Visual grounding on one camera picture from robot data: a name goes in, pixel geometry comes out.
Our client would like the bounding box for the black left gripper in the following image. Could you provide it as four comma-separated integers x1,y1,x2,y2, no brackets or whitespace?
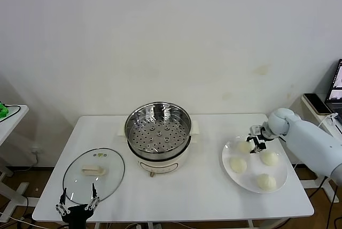
55,182,100,229

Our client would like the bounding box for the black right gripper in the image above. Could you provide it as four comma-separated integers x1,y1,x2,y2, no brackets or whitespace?
245,124,274,155

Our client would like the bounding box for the white steamed baozi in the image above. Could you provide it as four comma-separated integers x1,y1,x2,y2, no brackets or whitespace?
256,173,277,192
229,157,247,173
260,151,279,166
237,140,254,154

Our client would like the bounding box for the perforated steel steamer basket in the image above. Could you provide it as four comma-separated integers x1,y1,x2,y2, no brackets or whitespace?
116,102,201,161

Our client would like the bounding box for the white round plate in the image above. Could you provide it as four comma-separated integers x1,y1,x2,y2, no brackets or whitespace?
221,134,289,194

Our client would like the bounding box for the round glass pot lid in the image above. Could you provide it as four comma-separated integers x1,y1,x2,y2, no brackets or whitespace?
62,148,126,205

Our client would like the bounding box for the dark smartphone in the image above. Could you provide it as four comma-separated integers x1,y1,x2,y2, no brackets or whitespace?
304,93,332,115

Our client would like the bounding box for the cream electric cooker pot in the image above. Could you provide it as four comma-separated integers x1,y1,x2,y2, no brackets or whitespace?
119,132,199,178

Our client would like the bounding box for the open black laptop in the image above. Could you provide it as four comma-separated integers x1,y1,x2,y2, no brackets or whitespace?
324,58,342,123

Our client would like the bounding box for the green plastic bottle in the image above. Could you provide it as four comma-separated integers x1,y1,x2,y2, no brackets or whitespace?
0,101,9,119

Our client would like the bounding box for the thin white cable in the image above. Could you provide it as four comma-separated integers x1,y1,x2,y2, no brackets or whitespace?
317,113,338,128

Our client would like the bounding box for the thin black cable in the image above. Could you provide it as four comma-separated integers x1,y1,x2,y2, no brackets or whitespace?
4,104,21,119

